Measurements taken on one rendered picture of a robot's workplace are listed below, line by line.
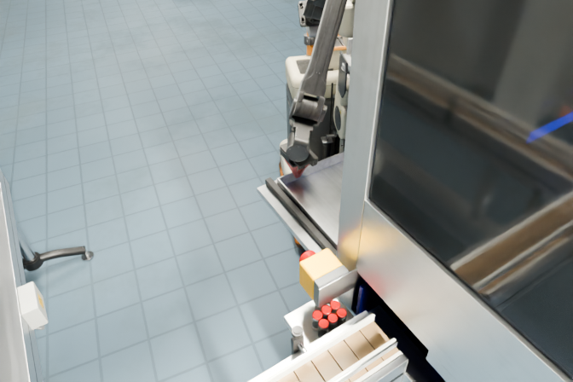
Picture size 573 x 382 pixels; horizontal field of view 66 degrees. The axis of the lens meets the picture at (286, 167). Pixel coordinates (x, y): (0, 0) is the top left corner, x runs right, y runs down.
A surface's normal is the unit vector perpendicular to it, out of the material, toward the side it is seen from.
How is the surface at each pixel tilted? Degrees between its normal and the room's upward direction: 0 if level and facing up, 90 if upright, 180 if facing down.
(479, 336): 90
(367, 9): 90
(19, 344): 0
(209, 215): 0
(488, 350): 90
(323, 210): 0
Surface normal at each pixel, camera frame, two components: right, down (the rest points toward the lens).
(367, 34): -0.85, 0.35
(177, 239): -0.03, -0.77
